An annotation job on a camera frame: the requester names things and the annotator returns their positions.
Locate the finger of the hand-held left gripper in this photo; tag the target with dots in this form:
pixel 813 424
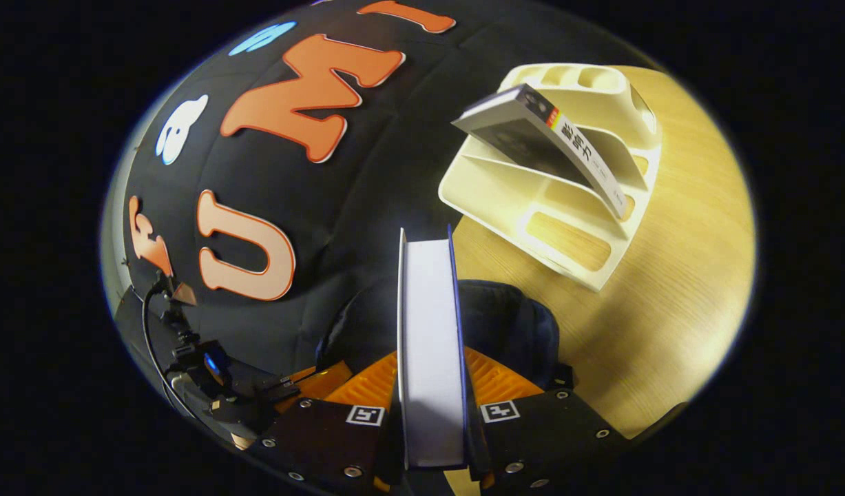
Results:
pixel 326 382

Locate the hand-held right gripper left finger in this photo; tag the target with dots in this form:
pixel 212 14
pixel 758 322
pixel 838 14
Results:
pixel 326 441

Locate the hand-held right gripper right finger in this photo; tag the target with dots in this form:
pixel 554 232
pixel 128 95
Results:
pixel 539 434

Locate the blue cover book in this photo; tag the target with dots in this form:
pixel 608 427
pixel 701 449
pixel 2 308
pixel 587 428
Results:
pixel 432 344

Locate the blue schoolbag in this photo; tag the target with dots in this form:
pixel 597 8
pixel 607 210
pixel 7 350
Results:
pixel 512 324

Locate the white bookshelf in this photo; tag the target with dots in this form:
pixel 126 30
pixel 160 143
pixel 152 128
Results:
pixel 505 207

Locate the white spine book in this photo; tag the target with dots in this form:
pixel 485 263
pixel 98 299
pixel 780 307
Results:
pixel 532 141

